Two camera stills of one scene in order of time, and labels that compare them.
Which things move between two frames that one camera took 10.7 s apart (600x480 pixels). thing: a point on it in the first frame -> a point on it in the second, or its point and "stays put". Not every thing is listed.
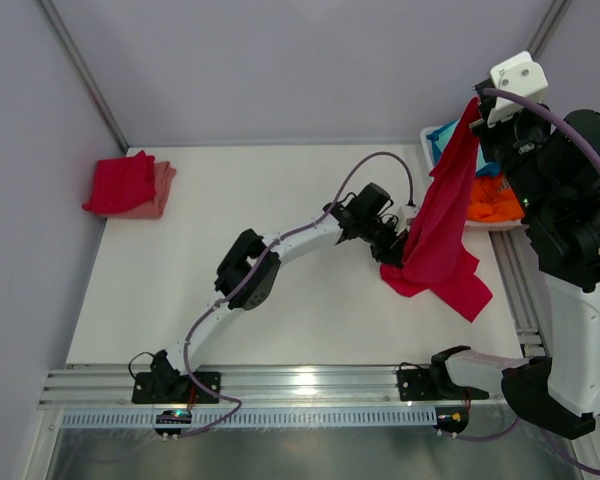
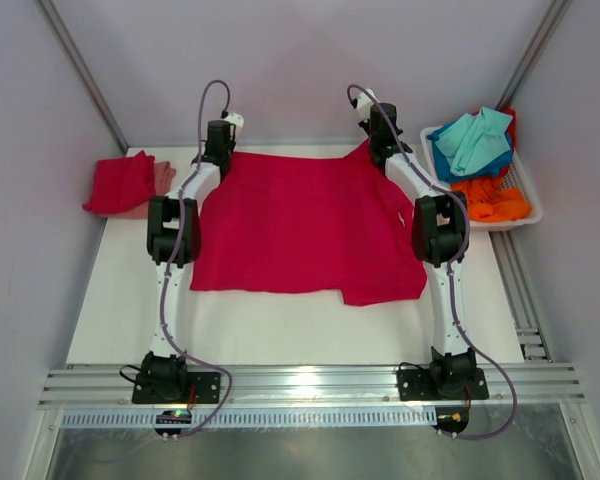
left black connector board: (172, 417) stays put
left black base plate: (154, 387) stays put
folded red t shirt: (121, 183) stays put
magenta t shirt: (436, 255) -> (308, 225)
